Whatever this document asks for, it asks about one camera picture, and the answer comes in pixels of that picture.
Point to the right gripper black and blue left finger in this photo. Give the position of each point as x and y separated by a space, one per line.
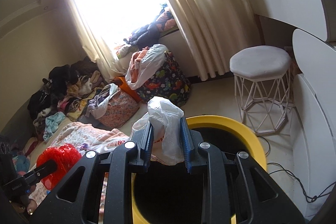
131 157

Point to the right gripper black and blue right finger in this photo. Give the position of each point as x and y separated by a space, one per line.
209 193

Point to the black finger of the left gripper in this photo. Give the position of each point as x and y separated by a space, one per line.
34 176

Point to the white plastic bag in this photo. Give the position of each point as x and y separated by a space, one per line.
165 118

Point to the red plastic bag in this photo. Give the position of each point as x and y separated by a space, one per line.
65 157

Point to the yellow black trash bin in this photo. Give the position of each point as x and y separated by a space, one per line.
169 194

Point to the left hand painted nails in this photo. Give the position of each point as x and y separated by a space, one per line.
24 204

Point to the pink floral fabric bag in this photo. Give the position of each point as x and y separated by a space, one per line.
121 107

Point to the peach white chenille blanket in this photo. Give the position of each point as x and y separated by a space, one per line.
84 137

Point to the orange bag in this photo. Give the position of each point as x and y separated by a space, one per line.
120 81

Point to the dinosaur print laundry basket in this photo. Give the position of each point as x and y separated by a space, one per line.
168 82

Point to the pile of mixed clothes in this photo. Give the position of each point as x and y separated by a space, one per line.
66 93

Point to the white bag with clothes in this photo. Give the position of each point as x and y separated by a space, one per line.
144 64

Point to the clothes on window sill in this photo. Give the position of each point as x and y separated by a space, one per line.
149 34

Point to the cream curtain left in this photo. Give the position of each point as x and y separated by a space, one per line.
92 43

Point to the cream curtain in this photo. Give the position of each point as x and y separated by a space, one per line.
92 43
214 31

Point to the white vanity desk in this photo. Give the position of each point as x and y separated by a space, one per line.
313 128

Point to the cream curtain right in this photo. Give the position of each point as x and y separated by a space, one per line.
214 31

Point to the white octagonal wire stool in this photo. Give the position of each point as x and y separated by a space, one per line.
262 88

